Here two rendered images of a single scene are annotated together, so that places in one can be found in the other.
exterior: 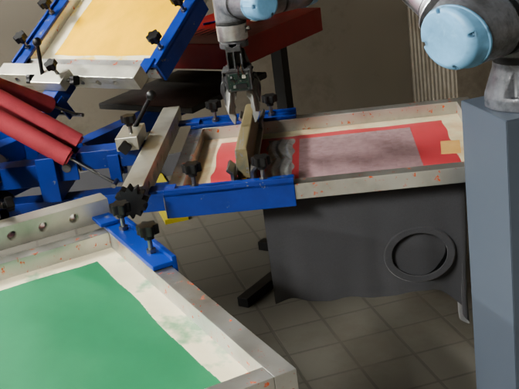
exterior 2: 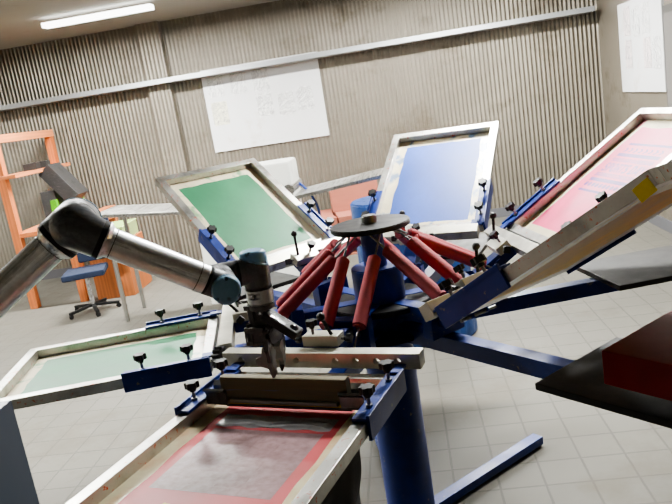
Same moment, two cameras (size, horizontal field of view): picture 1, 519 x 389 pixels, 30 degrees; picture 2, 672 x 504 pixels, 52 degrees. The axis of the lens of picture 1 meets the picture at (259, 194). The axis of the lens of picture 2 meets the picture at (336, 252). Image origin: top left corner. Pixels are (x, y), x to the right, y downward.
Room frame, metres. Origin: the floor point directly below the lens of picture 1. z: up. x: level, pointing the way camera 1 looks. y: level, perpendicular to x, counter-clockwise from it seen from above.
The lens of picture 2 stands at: (3.20, -1.67, 1.79)
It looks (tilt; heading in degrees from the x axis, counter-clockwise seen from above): 12 degrees down; 110
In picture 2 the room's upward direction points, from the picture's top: 9 degrees counter-clockwise
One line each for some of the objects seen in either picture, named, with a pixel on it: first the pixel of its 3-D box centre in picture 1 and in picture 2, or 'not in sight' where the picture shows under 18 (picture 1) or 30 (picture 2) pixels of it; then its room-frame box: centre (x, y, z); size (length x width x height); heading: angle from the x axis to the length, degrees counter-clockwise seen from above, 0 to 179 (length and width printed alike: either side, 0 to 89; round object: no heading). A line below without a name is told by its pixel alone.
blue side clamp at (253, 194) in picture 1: (230, 194); (211, 396); (2.10, 0.07, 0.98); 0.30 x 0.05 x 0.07; 85
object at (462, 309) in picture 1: (451, 223); not in sight; (2.33, -0.49, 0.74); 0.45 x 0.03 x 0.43; 175
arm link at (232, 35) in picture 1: (233, 32); (259, 296); (2.36, 0.01, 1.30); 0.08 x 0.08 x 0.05
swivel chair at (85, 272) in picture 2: not in sight; (85, 267); (-1.76, 4.28, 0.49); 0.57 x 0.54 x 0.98; 100
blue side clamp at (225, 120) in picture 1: (244, 126); (380, 402); (2.66, 0.02, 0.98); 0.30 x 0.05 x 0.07; 85
